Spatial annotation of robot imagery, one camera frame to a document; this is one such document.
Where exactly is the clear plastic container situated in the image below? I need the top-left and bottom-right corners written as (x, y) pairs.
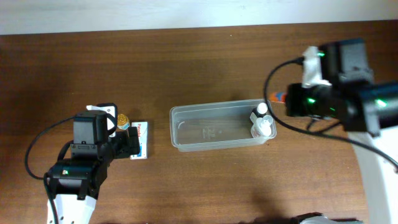
top-left (170, 99), bottom-right (277, 152)

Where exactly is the small jar with gold lid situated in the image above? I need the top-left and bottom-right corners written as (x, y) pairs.
top-left (117, 114), bottom-right (130, 130)

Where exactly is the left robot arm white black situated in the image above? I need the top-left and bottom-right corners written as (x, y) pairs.
top-left (44, 103), bottom-right (141, 223)

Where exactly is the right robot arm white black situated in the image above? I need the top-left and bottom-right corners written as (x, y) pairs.
top-left (285, 81), bottom-right (397, 223)

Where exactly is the orange Redoxon tube white cap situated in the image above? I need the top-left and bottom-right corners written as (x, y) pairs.
top-left (269, 92), bottom-right (287, 103)

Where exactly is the clear spray bottle white label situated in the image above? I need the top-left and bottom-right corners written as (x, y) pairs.
top-left (250, 113), bottom-right (274, 138)

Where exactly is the dark bottle with white cap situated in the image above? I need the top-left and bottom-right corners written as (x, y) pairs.
top-left (252, 103), bottom-right (268, 118)

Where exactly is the white Panadol box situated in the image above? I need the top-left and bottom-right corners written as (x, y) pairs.
top-left (130, 121), bottom-right (148, 160)

